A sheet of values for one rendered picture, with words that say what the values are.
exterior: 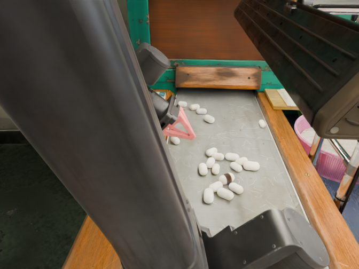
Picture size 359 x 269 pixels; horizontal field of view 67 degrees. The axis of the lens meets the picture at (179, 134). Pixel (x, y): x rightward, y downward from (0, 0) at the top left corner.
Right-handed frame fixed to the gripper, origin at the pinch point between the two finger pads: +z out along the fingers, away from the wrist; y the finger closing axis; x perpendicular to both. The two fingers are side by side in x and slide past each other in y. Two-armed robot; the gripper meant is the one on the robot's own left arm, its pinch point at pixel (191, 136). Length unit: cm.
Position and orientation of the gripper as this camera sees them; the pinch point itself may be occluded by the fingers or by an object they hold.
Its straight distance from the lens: 63.4
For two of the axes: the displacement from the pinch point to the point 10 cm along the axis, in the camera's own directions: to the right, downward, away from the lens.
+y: 0.8, -5.1, 8.5
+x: -6.5, 6.2, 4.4
